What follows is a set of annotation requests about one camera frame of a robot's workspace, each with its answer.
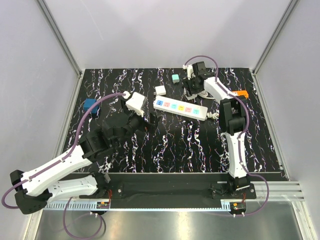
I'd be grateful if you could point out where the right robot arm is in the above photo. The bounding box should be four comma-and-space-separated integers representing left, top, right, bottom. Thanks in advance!
182, 75, 251, 199

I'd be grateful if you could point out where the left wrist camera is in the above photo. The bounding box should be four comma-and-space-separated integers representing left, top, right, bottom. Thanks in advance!
123, 91, 147, 117

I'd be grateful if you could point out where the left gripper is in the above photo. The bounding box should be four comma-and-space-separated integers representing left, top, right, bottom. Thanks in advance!
115, 98, 161, 148

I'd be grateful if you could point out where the teal plug adapter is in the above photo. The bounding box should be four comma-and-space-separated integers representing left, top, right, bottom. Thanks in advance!
171, 74, 180, 84

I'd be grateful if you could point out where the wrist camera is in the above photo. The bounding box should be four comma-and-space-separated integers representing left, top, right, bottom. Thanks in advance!
123, 91, 147, 117
182, 61, 208, 79

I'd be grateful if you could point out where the white multicolour power strip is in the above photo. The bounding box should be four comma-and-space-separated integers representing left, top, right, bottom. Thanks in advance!
153, 96, 208, 121

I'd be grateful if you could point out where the black marble pattern mat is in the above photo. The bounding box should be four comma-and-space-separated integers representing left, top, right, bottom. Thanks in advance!
64, 67, 283, 173

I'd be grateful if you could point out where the white charger adapter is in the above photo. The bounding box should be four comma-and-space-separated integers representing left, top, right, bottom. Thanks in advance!
154, 85, 166, 96

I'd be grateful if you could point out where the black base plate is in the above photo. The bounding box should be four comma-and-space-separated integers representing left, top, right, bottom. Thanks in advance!
79, 172, 257, 210

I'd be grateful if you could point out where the blue cube adapter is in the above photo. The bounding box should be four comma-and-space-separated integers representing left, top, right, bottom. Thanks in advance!
83, 98, 100, 117

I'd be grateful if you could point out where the white slotted cable duct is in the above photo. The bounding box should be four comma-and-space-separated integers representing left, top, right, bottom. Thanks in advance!
45, 200, 110, 211

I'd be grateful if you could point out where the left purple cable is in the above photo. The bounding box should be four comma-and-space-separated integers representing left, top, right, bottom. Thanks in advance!
1, 92, 126, 238

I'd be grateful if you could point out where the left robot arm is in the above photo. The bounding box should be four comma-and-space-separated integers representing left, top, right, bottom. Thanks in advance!
10, 93, 160, 215

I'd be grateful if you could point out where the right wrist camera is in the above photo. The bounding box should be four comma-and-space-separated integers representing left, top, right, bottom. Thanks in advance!
182, 61, 208, 79

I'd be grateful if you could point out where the orange power strip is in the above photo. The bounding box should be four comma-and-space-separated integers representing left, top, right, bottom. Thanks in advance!
232, 90, 249, 99

